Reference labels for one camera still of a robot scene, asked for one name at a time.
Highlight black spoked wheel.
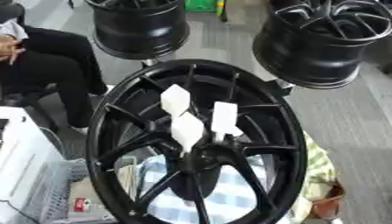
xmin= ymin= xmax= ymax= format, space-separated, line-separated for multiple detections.
xmin=84 ymin=59 xmax=310 ymax=224

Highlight black wheel rim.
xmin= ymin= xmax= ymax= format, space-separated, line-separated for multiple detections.
xmin=82 ymin=0 xmax=192 ymax=61
xmin=251 ymin=0 xmax=392 ymax=90

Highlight green box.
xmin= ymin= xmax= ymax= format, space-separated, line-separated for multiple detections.
xmin=182 ymin=0 xmax=220 ymax=13

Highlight person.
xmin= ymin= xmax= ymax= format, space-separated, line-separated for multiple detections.
xmin=0 ymin=17 xmax=110 ymax=136

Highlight white plastic crate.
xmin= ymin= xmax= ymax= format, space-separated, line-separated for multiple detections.
xmin=0 ymin=106 xmax=74 ymax=224

